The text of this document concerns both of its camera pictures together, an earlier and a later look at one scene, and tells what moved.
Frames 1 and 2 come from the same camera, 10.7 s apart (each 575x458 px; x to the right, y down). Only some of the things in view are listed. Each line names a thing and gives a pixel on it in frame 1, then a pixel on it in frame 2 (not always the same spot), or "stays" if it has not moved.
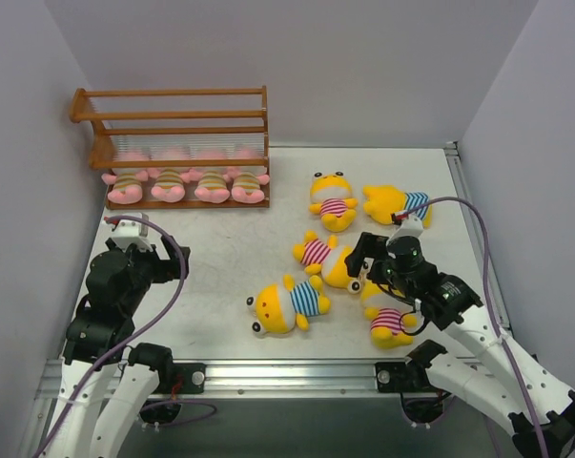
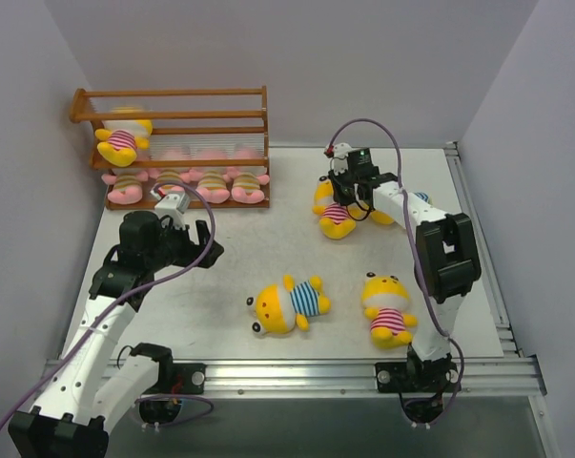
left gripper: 162,265 to 192,244
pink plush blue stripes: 247,181 stays
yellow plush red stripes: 328,260 to 122,138
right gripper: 375,258 to 342,186
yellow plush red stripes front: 386,306 stays
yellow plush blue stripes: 276,308 stays
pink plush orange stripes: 128,187 stays
